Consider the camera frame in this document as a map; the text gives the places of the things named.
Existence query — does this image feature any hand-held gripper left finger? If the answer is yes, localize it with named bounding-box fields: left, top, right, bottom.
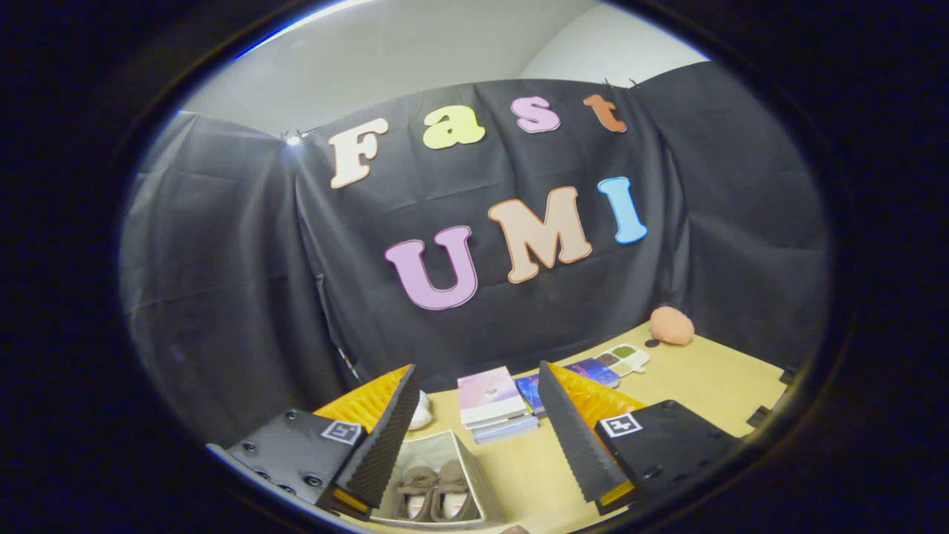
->
left=206, top=363, right=422, bottom=521

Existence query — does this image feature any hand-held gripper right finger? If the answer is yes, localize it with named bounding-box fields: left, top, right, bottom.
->
left=537, top=360, right=744, bottom=515

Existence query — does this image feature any brown moccasin shoe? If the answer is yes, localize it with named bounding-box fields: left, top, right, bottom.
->
left=434, top=460, right=481, bottom=523
left=393, top=465, right=440, bottom=523

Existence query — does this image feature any grey fabric storage box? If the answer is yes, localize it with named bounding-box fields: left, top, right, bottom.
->
left=367, top=429, right=509, bottom=530

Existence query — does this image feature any small white object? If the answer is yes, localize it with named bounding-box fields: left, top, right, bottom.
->
left=406, top=391, right=434, bottom=432

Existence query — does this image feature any white edged book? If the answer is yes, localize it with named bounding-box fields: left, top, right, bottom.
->
left=467, top=414, right=538, bottom=438
left=472, top=423, right=541, bottom=446

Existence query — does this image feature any blue cover book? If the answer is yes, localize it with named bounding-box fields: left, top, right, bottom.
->
left=515, top=358, right=622, bottom=417

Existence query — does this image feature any white compartment tray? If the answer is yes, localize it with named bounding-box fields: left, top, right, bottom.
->
left=595, top=343, right=651, bottom=378

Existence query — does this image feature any pink cover book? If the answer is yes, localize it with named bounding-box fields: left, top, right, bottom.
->
left=457, top=366, right=529, bottom=428

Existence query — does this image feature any orange plush toy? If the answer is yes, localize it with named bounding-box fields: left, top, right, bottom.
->
left=650, top=306, right=695, bottom=347

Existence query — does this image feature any black backdrop cloth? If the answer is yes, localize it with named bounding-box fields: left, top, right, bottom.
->
left=119, top=62, right=831, bottom=449

